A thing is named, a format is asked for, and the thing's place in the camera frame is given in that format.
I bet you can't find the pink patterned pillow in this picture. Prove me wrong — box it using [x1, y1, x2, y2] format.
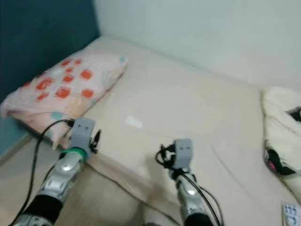
[1, 52, 128, 150]

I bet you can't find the cream sheeted bed mattress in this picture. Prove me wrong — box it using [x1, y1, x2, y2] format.
[56, 37, 301, 226]

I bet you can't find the blue upholstered headboard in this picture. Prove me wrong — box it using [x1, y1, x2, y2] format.
[0, 0, 101, 102]

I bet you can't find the cream cartoon print blanket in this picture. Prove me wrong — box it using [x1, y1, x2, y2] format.
[261, 86, 301, 203]

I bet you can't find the white blue lettered book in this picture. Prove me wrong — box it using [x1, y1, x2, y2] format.
[281, 202, 301, 226]

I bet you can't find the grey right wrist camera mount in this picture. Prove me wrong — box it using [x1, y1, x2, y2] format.
[173, 139, 193, 170]

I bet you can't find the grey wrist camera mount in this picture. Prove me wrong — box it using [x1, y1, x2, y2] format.
[173, 139, 193, 170]
[71, 118, 96, 151]

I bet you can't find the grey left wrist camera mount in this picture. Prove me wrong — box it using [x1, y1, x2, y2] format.
[71, 118, 96, 151]

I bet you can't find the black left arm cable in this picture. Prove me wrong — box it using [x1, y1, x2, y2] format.
[26, 119, 76, 226]

